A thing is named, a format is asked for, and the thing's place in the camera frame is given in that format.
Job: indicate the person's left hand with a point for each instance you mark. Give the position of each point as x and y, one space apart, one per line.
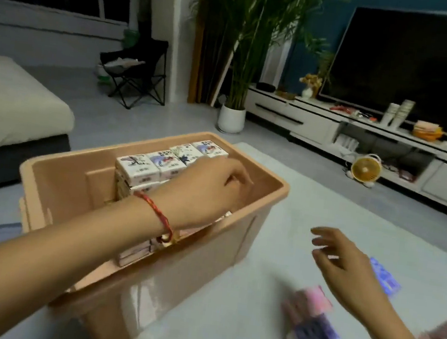
194 196

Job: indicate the white plant pot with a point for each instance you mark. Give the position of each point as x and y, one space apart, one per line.
231 119

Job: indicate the person's right thumb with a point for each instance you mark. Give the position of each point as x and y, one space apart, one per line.
323 260

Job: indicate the small black speaker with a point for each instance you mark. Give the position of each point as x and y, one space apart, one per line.
265 87

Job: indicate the black flat screen television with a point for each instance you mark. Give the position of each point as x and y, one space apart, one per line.
416 64

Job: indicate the person's right hand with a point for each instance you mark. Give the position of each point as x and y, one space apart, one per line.
350 276

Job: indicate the blue tissue packet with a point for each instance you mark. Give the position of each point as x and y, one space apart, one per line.
386 279

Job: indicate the stack of white tissue packets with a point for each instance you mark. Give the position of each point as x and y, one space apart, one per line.
149 167

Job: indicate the person's left fingers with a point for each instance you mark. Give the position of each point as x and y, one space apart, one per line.
240 178

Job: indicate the cream sofa with dark base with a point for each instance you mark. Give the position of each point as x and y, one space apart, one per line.
9 110

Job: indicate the pink tissue packet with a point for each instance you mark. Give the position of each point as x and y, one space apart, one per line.
306 303

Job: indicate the red and white clutter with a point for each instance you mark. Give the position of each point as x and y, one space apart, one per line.
350 111

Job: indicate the tall green palm plant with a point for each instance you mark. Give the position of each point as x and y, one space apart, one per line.
249 29

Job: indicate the peach plastic storage bin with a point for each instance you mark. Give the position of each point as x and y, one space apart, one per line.
179 279

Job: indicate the small yellow desk fan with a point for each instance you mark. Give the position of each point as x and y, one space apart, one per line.
365 170

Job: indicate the white television cabinet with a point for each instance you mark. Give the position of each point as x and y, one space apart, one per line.
317 123

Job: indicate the white vase with dried flowers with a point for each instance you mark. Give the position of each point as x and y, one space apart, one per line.
309 84

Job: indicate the black folding chair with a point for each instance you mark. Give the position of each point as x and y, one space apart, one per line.
146 68

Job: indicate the stack of white paper cups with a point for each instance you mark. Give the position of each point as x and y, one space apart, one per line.
389 114
402 113

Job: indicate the person's left forearm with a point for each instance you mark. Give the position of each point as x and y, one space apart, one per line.
56 261

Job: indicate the orange bowl with lid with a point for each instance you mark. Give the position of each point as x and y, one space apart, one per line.
427 131

